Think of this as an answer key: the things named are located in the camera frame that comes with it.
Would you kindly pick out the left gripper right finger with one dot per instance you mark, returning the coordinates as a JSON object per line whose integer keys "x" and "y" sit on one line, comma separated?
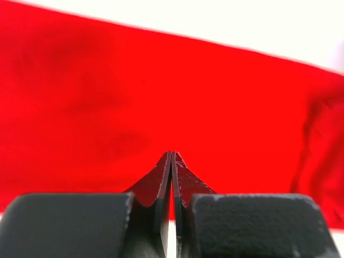
{"x": 209, "y": 224}

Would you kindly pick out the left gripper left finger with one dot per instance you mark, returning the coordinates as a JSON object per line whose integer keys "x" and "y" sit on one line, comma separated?
{"x": 129, "y": 224}

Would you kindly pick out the red t-shirt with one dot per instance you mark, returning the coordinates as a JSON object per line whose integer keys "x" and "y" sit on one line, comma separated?
{"x": 90, "y": 106}

